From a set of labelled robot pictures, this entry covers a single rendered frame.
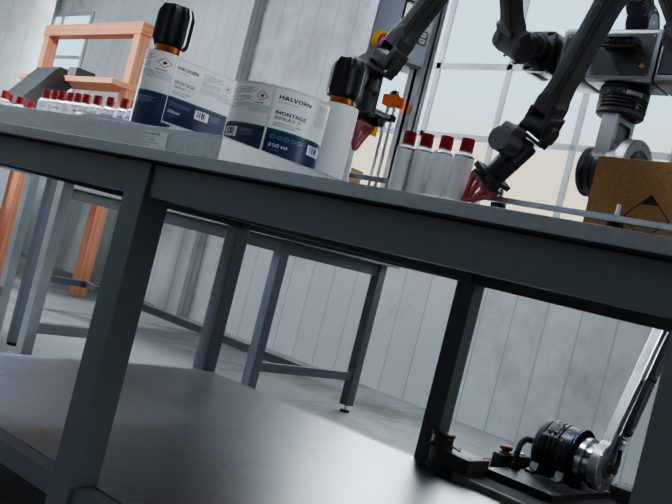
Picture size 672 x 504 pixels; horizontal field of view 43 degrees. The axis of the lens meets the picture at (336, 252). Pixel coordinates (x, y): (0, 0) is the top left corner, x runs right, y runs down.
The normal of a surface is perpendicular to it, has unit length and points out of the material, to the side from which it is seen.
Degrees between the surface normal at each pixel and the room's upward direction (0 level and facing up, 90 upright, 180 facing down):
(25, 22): 90
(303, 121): 90
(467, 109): 90
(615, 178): 90
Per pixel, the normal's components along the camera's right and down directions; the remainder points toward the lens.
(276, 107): 0.00, -0.01
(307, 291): -0.67, -0.18
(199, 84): 0.68, 0.16
